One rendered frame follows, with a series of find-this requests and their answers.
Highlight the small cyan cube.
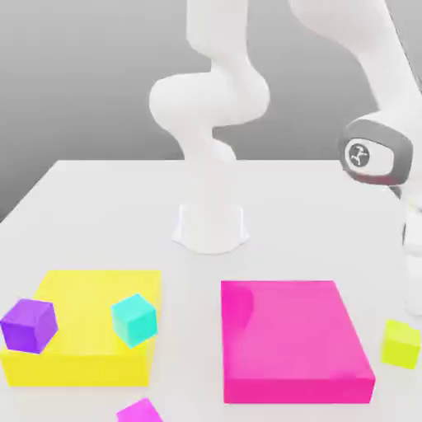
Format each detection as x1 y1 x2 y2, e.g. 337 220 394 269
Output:
110 292 158 350

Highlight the small lime cube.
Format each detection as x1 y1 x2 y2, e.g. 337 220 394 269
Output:
380 318 422 371

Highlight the large pink box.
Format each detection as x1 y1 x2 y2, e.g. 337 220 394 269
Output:
220 279 377 405

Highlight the small magenta cube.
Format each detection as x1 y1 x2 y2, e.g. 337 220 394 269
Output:
115 397 165 422

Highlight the small purple cube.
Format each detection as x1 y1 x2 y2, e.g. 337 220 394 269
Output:
0 298 59 355

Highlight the large yellow box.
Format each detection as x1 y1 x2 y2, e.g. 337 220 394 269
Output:
0 270 163 387

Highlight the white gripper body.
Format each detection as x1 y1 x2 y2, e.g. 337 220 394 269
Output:
404 252 422 317

